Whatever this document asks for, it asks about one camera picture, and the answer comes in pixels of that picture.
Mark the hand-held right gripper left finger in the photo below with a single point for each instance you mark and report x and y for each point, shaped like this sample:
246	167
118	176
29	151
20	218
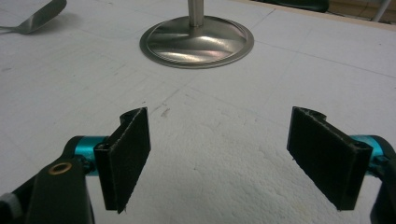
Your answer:
124	161

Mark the white metal leg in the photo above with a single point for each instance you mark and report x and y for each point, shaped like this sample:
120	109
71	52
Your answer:
381	10

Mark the round metal stand base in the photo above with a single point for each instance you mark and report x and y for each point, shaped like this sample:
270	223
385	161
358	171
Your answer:
196	42

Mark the metal spoon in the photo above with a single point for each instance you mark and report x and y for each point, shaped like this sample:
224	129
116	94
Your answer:
37	18

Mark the dark object behind table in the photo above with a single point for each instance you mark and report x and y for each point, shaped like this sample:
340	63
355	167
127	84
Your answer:
299	4

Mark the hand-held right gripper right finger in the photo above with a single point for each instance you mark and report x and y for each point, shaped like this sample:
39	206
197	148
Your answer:
327	155

